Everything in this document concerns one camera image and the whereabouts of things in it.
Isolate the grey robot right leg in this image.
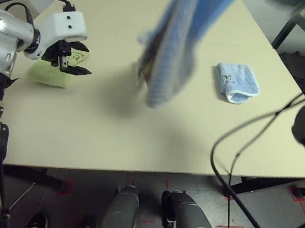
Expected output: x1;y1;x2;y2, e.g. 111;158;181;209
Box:
157;189;225;228

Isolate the grey robot left leg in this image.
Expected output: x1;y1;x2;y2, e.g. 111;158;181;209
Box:
99;182;142;228

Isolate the beige towel with white edging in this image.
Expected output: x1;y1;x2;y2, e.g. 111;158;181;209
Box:
128;0;241;118

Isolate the grey robot leg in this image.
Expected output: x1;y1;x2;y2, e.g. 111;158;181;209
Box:
99;182;142;228
157;189;225;228

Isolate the green folded towel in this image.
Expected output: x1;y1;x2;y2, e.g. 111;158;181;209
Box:
27;44;91;92

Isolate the black table foot bar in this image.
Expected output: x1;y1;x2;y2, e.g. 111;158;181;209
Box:
226;172;305;203
0;162;70;194

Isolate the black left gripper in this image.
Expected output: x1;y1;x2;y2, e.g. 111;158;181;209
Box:
40;37;97;78

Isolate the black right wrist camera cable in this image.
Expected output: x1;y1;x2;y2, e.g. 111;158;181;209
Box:
201;52;305;228

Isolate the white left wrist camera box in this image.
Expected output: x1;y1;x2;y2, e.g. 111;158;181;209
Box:
32;6;90;66

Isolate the red floor tape strip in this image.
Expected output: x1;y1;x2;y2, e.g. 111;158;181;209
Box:
215;222;245;228

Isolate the blue folded towel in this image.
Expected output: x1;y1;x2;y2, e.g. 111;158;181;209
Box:
212;61;264;108

